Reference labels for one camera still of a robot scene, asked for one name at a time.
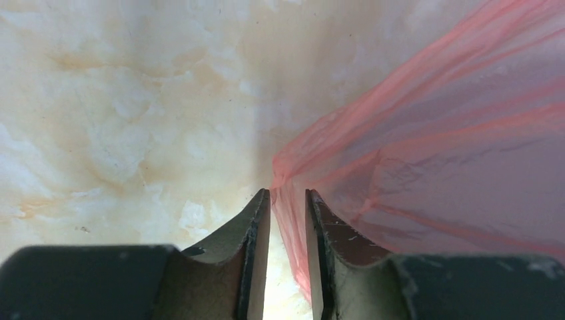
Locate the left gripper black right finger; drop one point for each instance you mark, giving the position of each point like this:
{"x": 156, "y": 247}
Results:
{"x": 353, "y": 278}

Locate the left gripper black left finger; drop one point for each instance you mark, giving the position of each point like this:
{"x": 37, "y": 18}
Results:
{"x": 223, "y": 276}

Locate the translucent red trash bag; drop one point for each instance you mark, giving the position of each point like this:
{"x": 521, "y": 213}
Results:
{"x": 460, "y": 149}

